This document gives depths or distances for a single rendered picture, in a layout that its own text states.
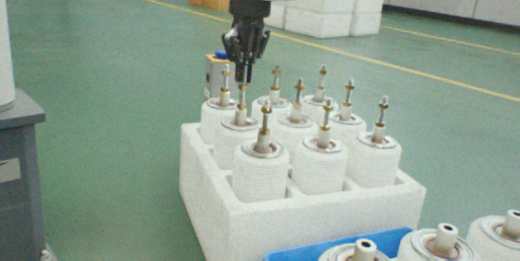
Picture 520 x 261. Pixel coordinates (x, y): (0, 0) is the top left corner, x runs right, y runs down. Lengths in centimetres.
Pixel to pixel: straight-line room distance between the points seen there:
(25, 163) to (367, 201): 58
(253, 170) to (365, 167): 23
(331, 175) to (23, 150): 51
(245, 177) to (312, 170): 12
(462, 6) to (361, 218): 543
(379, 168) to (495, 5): 524
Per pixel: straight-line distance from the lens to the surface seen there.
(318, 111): 101
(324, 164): 77
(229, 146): 83
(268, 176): 73
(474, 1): 609
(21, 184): 82
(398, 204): 87
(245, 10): 77
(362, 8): 389
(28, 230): 86
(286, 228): 76
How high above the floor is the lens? 56
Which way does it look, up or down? 20 degrees down
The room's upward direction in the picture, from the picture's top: 6 degrees clockwise
